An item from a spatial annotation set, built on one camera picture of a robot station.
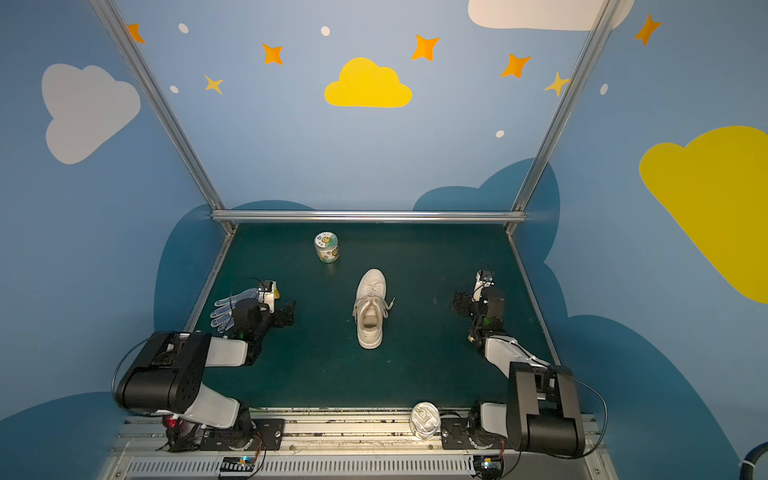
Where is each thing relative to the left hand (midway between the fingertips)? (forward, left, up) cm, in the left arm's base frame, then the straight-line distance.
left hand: (277, 299), depth 95 cm
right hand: (+2, -63, +6) cm, 63 cm away
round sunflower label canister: (+21, -13, +2) cm, 25 cm away
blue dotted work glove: (-3, +18, -4) cm, 18 cm away
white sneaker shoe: (-4, -31, +3) cm, 31 cm away
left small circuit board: (-43, +1, -8) cm, 44 cm away
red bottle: (-35, +19, -2) cm, 40 cm away
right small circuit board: (-43, -61, -7) cm, 75 cm away
